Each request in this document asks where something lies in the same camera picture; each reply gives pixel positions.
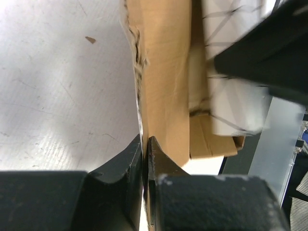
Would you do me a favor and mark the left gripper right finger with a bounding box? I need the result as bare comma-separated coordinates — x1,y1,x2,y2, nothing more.
147,137,289,231

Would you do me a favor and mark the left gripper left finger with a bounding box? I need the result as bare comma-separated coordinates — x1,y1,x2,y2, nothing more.
0,136,142,231

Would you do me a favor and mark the brown cardboard express box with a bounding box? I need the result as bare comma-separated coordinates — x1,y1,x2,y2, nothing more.
119,0,246,231

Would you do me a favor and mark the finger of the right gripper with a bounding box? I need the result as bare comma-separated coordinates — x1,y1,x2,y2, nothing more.
213,0,308,106

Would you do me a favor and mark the white patterned box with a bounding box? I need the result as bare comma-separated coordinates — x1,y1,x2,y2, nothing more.
189,0,267,137

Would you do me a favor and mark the person in striped shirt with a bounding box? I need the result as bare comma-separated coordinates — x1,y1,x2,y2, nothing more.
289,173,308,231

